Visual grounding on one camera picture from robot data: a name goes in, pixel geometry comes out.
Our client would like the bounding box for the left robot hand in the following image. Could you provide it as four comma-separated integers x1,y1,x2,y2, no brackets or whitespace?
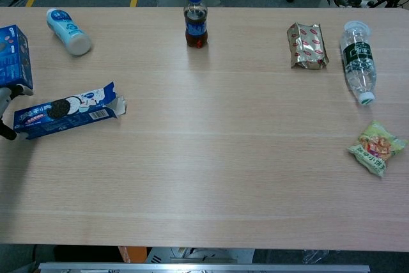
0,83,35,141

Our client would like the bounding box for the long blue Oreo box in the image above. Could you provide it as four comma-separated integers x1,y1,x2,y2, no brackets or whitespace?
13,81,128,141

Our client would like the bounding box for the white milk drink bottle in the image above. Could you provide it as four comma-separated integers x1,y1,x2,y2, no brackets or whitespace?
46,8,93,56

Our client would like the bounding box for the orange panel under table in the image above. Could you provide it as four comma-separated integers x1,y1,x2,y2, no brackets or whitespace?
118,246,148,263

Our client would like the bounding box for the cola bottle blue cap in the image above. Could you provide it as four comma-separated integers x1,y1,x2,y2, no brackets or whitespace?
183,0,208,48

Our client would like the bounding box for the white device under table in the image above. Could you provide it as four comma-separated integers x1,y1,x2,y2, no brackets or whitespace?
145,247,256,264

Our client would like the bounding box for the gold foil snack packet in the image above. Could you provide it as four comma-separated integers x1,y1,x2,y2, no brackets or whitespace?
286,22,330,70

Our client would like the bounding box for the clear water bottle green label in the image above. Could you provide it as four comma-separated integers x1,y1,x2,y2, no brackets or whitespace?
339,20,377,106

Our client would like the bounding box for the green snack bag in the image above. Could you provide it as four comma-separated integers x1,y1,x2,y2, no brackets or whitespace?
346,120,409,178

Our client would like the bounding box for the aluminium rail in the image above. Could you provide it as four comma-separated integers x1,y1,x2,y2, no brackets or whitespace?
38,262,371,273

